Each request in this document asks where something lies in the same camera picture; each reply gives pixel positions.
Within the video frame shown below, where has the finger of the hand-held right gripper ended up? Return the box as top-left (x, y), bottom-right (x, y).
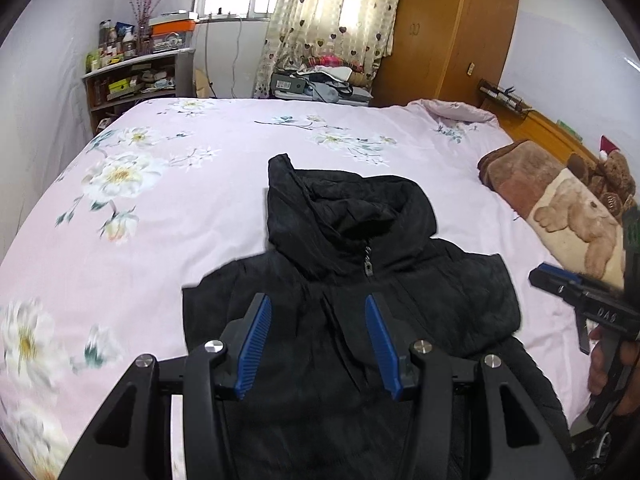
top-left (575, 309), bottom-right (594, 356)
top-left (529, 262), bottom-right (583, 306)

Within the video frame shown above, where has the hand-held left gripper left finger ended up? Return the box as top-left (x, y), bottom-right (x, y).
top-left (57, 294), bottom-right (273, 480)

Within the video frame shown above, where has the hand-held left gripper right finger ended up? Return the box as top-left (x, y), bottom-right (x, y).
top-left (364, 294), bottom-right (576, 480)

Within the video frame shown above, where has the black hooded jacket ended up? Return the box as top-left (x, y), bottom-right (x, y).
top-left (181, 152), bottom-right (573, 480)

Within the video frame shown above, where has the pile of clothes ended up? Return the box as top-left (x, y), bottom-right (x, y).
top-left (300, 52), bottom-right (374, 106)

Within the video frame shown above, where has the person's right hand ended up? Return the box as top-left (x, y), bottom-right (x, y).
top-left (586, 327), bottom-right (640, 417)

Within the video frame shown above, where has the brown bear print blanket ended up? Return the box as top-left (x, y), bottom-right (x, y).
top-left (477, 140), bottom-right (632, 291)

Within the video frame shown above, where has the brown teddy bear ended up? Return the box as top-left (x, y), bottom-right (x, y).
top-left (567, 135), bottom-right (638, 217)

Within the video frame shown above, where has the pink floral bed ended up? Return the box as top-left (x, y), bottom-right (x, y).
top-left (0, 97), bottom-right (626, 480)

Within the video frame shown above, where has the wooden headboard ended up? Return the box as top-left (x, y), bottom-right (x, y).
top-left (492, 107), bottom-right (601, 162)

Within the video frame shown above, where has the grey shoe box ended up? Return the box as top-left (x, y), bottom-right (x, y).
top-left (270, 71), bottom-right (312, 100)

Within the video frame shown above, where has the cardboard box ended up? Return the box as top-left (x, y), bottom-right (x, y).
top-left (196, 67), bottom-right (217, 99)

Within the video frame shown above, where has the wooden wardrobe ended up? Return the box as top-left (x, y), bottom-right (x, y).
top-left (370, 0), bottom-right (523, 109)

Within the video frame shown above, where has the wooden shelf unit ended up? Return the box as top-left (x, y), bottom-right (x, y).
top-left (82, 47), bottom-right (196, 136)

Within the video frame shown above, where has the orange storage box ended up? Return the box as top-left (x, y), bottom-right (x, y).
top-left (149, 14), bottom-right (199, 54)

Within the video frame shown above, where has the group of bottles and jars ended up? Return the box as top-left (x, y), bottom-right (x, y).
top-left (85, 20), bottom-right (151, 74)

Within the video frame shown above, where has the heart print curtain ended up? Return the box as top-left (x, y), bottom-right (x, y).
top-left (252, 0), bottom-right (406, 100)

